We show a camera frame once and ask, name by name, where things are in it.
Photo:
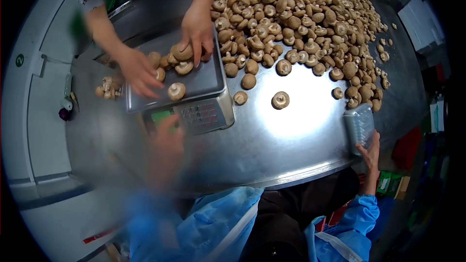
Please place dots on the green carton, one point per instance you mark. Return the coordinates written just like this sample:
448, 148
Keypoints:
388, 183

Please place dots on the red basket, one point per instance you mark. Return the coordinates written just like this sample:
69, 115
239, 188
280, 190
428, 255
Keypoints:
336, 218

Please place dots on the large pile of brown mushrooms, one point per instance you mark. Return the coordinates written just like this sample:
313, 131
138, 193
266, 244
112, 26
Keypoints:
302, 18

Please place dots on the person's left fingers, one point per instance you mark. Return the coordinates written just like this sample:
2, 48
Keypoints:
166, 123

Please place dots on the person's body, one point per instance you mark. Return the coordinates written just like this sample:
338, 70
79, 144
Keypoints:
218, 225

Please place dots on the person's right thumb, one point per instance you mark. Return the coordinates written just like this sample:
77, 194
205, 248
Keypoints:
361, 149

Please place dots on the person's left hand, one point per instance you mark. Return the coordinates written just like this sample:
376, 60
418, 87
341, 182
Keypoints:
165, 149

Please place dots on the red plastic object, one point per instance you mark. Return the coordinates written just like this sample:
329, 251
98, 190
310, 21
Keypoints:
406, 149

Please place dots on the person's right fingers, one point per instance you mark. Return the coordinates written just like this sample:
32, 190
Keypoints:
375, 139

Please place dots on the grey weighing scale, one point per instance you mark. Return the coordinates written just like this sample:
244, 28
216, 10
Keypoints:
204, 80

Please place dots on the white foam boxes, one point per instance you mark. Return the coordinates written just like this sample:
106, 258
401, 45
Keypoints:
422, 22

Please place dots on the single brown mushroom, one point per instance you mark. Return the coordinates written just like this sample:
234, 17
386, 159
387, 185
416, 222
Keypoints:
240, 97
280, 100
248, 81
337, 92

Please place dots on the red strip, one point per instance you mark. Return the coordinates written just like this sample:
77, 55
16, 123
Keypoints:
98, 235

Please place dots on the cluster of small mushrooms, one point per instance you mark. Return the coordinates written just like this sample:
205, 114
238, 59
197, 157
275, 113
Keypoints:
107, 88

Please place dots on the person's right hand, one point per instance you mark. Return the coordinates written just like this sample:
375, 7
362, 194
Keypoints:
372, 156

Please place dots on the clear plastic punnet tray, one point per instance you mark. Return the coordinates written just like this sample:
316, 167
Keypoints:
358, 125

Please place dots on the white roll with purple object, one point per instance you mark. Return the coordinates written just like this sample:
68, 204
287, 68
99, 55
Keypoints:
66, 105

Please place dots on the handful of mushrooms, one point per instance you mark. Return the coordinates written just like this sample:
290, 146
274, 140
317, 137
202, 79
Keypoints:
177, 91

